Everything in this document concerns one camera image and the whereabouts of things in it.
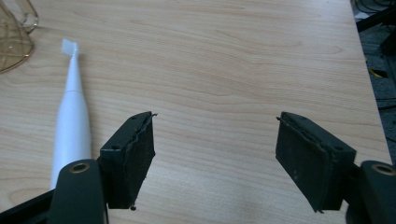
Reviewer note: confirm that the white electric toothbrush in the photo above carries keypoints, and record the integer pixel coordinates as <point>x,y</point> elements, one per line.
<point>73,124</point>

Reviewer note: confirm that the black metal stand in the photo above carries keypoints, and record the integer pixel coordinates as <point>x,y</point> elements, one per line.
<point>378,19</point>

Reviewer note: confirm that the amber glass cup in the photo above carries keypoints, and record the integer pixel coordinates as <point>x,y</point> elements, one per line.
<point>12,46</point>

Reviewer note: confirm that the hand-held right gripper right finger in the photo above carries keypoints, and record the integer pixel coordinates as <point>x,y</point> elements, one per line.
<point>311,158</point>

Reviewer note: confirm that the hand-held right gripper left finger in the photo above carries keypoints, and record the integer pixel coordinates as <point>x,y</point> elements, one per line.
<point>126,161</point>

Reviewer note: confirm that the yellow and black floor tape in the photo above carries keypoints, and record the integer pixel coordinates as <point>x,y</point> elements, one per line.
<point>377,73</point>

